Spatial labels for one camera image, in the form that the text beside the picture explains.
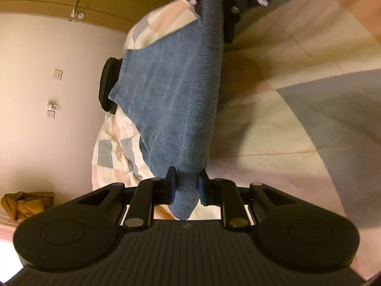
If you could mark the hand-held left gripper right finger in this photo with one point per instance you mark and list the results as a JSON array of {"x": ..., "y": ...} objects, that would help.
[{"x": 202, "y": 188}]

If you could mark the wall socket with plug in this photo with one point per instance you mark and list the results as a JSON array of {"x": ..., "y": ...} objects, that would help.
[{"x": 52, "y": 105}]

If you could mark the white wall socket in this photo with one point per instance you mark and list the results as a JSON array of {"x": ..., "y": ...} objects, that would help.
[{"x": 50, "y": 114}]

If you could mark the blue denim jeans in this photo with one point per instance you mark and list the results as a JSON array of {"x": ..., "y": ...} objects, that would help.
[{"x": 172, "y": 95}]

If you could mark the folded black clothes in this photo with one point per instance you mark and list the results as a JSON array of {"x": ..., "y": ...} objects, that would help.
[{"x": 107, "y": 85}]

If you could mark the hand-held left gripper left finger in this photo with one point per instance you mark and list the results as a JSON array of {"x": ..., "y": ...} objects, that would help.
[{"x": 170, "y": 186}]

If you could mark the white wall switch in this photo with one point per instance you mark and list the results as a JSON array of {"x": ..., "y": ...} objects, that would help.
[{"x": 57, "y": 74}]

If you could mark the folded brown clothes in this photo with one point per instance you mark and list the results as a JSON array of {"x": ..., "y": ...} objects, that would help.
[{"x": 112, "y": 110}]

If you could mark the crumpled brown paper bag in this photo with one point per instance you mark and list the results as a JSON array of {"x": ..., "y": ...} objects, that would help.
[{"x": 28, "y": 204}]

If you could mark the checkered pastel blanket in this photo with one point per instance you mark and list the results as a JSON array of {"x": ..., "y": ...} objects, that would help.
[{"x": 297, "y": 125}]

